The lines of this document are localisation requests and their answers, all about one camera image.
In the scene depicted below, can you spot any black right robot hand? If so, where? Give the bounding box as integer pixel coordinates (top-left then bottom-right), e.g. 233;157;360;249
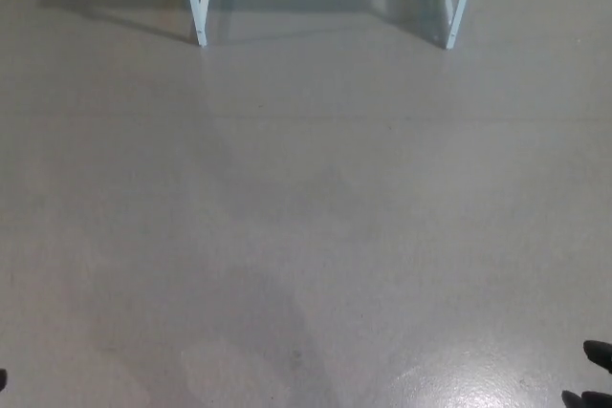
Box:
560;339;612;408

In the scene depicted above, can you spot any white table with metal legs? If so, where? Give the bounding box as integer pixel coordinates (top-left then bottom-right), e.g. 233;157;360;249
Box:
180;0;479;51

